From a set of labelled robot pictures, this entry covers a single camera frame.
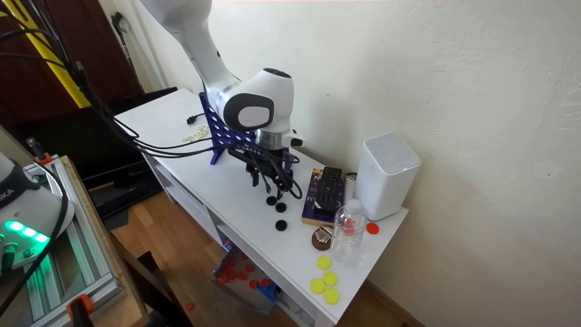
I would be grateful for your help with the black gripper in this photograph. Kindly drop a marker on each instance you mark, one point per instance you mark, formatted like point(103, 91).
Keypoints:
point(263, 162)

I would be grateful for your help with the black game chip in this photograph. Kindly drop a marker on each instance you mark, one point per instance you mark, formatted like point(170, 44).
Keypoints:
point(279, 225)
point(279, 207)
point(270, 200)

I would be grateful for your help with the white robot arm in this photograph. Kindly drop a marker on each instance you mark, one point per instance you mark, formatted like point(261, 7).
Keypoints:
point(259, 104)

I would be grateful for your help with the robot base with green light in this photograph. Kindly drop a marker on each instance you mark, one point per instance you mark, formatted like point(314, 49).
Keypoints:
point(31, 215)

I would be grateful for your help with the blue connect four gameboard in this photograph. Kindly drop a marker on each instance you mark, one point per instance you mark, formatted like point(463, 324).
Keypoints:
point(221, 135)

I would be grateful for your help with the red chip by bottle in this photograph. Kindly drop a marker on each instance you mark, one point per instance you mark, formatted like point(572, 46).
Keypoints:
point(372, 227)

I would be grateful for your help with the brown round object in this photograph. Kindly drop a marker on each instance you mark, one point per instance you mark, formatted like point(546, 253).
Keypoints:
point(321, 238)

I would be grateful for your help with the box of chips under table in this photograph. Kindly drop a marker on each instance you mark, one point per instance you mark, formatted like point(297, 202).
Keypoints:
point(245, 282)

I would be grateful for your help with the yellow game chips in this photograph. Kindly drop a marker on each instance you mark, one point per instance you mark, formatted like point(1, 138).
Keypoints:
point(325, 284)

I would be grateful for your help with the white plastic container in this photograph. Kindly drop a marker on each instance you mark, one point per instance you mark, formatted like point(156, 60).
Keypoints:
point(385, 175)

